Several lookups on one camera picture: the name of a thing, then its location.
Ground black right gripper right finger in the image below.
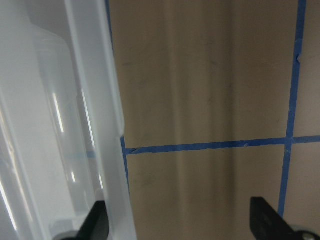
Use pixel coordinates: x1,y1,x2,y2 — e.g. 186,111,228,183
250,197,303,240

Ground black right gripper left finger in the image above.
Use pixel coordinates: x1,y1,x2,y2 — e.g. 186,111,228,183
75,200,110,240

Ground clear plastic box lid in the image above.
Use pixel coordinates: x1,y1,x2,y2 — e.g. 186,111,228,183
0,0,137,240

